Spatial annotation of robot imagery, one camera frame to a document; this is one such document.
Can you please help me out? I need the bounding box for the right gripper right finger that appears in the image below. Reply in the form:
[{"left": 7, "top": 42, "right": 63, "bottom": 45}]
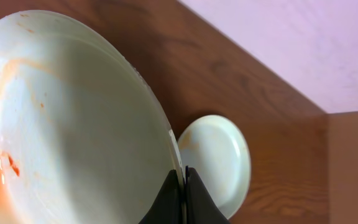
[{"left": 185, "top": 166, "right": 230, "bottom": 224}]

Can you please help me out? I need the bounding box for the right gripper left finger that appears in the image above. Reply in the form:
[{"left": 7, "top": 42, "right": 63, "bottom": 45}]
[{"left": 139, "top": 170, "right": 182, "bottom": 224}]

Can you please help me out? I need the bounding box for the light green plate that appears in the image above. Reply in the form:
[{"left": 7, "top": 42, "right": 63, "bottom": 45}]
[
  {"left": 0, "top": 10, "right": 180, "bottom": 223},
  {"left": 178, "top": 115, "right": 251, "bottom": 219}
]

